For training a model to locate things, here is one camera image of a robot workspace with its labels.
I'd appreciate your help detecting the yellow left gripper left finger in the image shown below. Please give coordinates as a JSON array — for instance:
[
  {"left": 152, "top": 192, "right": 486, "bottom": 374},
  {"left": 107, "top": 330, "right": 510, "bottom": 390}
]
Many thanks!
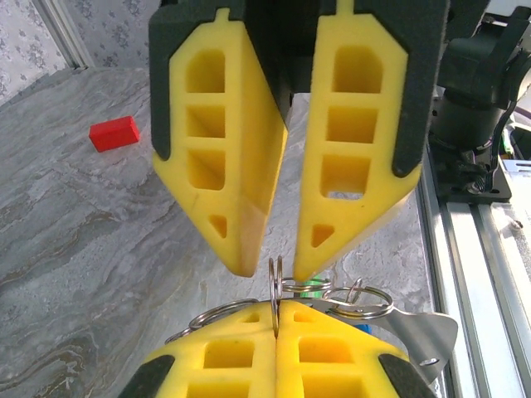
[{"left": 119, "top": 300, "right": 279, "bottom": 398}]

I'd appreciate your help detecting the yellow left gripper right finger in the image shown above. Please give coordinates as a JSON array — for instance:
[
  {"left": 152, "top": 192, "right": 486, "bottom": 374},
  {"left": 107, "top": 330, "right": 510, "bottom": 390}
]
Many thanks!
[{"left": 275, "top": 299, "right": 437, "bottom": 398}]

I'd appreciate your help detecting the red block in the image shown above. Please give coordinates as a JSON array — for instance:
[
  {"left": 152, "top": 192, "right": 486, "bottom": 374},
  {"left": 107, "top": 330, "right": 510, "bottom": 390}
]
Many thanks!
[{"left": 88, "top": 115, "right": 140, "bottom": 154}]

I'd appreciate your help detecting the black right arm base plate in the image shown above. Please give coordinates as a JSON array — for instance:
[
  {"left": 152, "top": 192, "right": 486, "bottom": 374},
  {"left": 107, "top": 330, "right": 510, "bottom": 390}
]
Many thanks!
[{"left": 431, "top": 165, "right": 512, "bottom": 204}]

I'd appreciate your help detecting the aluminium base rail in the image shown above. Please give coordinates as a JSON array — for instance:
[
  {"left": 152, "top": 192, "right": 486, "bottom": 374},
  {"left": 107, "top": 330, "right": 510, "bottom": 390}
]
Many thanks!
[{"left": 417, "top": 159, "right": 531, "bottom": 398}]

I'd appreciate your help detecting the aluminium right frame post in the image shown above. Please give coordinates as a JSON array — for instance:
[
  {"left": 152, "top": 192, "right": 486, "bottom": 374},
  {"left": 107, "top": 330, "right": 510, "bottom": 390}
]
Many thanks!
[{"left": 35, "top": 0, "right": 97, "bottom": 70}]

